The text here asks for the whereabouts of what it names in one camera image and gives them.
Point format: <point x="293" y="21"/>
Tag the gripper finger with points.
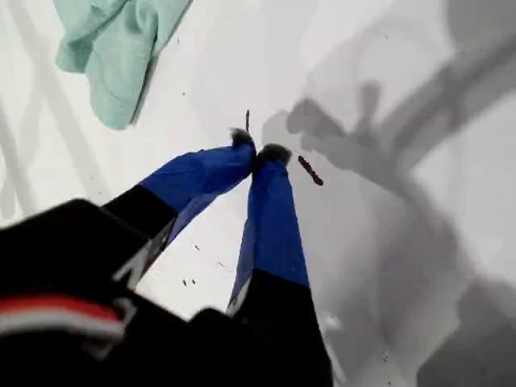
<point x="193" y="177"/>
<point x="274" y="242"/>

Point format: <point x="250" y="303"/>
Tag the pale green T-shirt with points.
<point x="109" y="60"/>

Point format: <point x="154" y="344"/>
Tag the thin dark debris sliver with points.
<point x="248" y="119"/>

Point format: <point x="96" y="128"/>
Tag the dark brown debris strip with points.
<point x="310" y="170"/>

